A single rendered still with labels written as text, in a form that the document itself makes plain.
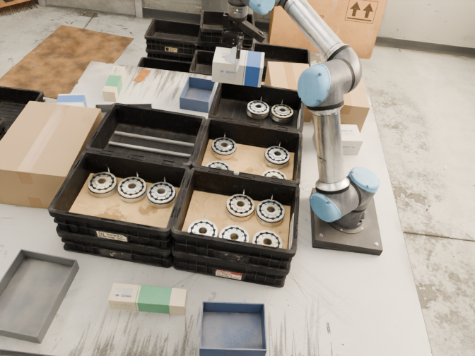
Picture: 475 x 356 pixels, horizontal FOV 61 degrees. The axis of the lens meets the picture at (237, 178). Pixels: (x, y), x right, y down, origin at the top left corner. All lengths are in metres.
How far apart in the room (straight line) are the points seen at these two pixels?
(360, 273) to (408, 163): 1.76
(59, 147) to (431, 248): 2.15
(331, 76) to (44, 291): 1.14
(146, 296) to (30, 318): 0.36
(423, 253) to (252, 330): 1.56
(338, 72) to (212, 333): 0.90
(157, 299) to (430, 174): 2.37
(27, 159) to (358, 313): 1.29
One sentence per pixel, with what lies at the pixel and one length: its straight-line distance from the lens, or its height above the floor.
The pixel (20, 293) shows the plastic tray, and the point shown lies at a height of 0.70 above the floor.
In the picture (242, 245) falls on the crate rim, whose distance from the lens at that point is 1.28.
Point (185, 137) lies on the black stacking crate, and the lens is 1.76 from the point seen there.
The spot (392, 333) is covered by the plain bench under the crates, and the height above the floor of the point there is 0.70.
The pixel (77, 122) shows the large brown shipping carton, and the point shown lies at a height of 0.90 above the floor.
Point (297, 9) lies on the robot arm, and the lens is 1.51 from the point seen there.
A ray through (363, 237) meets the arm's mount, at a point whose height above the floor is 0.74.
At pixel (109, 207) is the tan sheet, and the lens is 1.51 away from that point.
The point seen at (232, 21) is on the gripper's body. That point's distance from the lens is 1.63.
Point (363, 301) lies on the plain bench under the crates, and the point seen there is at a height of 0.70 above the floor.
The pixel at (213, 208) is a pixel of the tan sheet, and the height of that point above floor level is 0.83.
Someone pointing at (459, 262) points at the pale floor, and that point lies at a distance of 2.80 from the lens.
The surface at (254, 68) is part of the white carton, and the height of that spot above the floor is 1.13.
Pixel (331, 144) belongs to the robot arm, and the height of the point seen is 1.14.
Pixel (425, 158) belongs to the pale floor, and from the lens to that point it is 3.36.
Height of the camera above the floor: 1.98
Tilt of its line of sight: 46 degrees down
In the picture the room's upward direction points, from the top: 7 degrees clockwise
